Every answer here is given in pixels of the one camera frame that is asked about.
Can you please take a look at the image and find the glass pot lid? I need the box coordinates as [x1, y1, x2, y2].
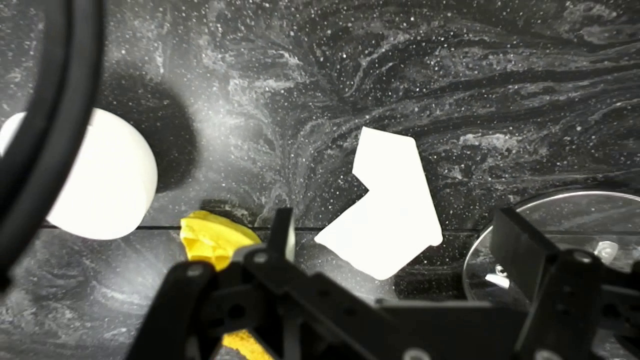
[460, 187, 640, 316]

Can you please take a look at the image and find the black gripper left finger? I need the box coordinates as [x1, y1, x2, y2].
[127, 206, 348, 360]

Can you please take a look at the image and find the large yellow sponge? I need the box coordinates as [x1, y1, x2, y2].
[178, 207, 277, 360]

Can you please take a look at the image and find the white paper towel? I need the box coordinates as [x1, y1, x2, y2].
[313, 126, 446, 281]

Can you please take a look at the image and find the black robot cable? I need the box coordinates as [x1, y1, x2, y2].
[0, 0, 106, 292]

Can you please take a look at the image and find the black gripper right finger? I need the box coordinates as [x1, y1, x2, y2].
[489, 206, 640, 360]

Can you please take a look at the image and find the small white bowl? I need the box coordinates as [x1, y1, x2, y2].
[0, 106, 161, 241]

